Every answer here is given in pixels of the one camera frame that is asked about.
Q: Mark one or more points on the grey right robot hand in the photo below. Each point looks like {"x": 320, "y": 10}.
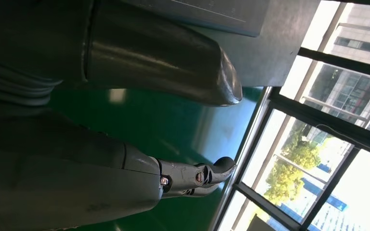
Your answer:
{"x": 140, "y": 57}

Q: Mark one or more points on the green conveyor belt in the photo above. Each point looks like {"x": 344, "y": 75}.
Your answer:
{"x": 172, "y": 127}

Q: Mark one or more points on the dark window frame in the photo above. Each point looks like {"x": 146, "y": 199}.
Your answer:
{"x": 316, "y": 121}

